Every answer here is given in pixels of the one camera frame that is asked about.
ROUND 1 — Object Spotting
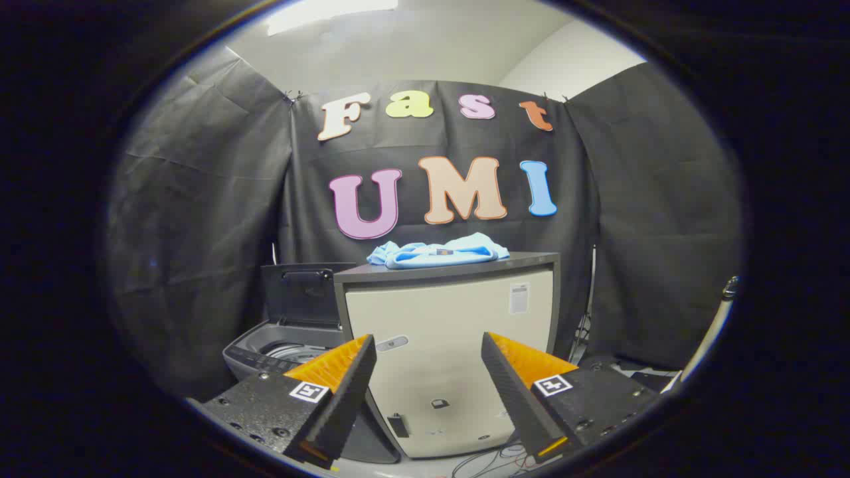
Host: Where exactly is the black backdrop cloth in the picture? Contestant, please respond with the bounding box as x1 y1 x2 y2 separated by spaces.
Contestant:
106 46 743 399

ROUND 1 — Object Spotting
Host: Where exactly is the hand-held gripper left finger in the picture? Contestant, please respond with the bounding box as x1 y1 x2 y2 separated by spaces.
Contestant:
193 334 378 471

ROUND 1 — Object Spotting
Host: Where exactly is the white pole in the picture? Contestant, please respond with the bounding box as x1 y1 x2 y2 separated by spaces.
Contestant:
677 276 740 387

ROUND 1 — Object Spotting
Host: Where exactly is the dark glass washing machine lid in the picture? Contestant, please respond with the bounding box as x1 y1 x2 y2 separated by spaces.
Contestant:
261 262 359 331

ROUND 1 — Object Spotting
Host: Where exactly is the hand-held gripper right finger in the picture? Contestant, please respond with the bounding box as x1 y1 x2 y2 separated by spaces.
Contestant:
481 332 665 464

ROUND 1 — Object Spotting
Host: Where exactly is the light blue shirt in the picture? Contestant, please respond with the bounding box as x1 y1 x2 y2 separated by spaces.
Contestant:
367 232 511 270

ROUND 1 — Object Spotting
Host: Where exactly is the tangle of floor cables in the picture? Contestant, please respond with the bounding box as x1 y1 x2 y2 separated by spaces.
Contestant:
452 439 535 478

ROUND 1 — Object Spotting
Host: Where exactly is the grey and cream cabinet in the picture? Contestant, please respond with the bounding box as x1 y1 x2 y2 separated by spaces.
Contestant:
333 252 562 460

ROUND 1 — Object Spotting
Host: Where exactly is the grey washing machine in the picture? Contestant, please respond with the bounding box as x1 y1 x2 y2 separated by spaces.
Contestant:
222 262 400 464

